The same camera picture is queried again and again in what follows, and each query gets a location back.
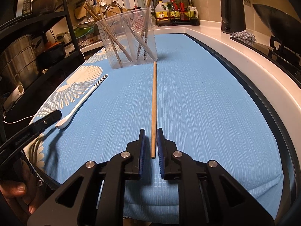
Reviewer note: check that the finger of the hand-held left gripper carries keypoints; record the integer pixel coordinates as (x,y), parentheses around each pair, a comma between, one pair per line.
(47,121)

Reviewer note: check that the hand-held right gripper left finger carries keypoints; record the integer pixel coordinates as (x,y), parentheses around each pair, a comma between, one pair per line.
(141,150)

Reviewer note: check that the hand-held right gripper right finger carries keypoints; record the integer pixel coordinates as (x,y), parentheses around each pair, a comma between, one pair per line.
(160,153)

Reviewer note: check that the white ceramic spoon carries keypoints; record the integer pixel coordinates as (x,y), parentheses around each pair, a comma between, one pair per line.
(70,116)

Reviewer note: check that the dark chopstick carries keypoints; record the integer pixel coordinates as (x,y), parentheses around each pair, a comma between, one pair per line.
(104,26)

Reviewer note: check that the clear plastic container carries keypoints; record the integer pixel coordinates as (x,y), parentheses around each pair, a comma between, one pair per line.
(127,40)

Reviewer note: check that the person's left hand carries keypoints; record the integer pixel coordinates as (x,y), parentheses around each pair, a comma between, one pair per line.
(21,193)

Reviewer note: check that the white pipe piece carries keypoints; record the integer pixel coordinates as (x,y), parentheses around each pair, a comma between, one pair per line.
(14,96)

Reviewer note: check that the blue shell-patterned mat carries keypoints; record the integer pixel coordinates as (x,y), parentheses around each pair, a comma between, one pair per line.
(199,110)

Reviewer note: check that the stainless steel stockpot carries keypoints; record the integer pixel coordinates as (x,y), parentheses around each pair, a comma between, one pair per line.
(18,61)

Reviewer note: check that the pot with orange lid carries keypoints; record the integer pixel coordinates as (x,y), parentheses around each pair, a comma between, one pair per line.
(50,53)

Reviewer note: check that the white jug kettle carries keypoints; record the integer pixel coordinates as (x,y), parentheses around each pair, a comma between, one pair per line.
(64,40)

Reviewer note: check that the black shelf rack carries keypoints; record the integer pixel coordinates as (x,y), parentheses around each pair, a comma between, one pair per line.
(70,28)

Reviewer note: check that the green dish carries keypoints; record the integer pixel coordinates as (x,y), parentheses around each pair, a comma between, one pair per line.
(83,31)

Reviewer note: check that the hanging wooden board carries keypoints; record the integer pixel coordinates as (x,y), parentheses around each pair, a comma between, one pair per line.
(80,10)

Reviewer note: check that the dark bowl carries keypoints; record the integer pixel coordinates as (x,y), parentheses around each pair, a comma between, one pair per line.
(44,3)

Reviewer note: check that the appliance with button panel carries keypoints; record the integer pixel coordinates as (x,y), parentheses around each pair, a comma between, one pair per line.
(24,1)

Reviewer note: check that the black edged table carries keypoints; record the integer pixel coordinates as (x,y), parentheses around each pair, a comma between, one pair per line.
(288,169)

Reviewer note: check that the hanging white ladle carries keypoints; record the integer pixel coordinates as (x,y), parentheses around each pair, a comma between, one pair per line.
(103,2)

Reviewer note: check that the chrome faucet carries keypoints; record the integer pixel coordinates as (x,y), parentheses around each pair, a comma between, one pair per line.
(114,6)

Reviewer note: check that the dark soy sauce bottle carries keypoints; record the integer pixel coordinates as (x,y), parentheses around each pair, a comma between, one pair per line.
(174,13)

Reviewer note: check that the red capped sauce bottle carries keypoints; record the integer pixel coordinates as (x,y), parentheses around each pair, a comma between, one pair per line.
(183,13)

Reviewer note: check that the blue grey rag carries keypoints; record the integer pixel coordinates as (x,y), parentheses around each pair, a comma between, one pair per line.
(243,37)

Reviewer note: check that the pink dish soap bottle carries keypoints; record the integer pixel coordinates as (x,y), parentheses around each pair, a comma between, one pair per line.
(136,7)

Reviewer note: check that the glass oil cruet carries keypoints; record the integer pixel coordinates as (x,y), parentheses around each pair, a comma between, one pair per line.
(193,13)

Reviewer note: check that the black spice rack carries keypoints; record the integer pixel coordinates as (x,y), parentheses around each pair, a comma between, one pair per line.
(195,7)

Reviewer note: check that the black electric kettle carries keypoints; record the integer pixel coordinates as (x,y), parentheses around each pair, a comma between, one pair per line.
(232,14)

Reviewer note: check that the black gas stove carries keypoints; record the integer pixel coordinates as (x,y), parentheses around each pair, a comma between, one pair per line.
(284,54)

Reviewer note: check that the black wok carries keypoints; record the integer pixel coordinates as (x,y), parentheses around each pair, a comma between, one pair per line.
(277,23)

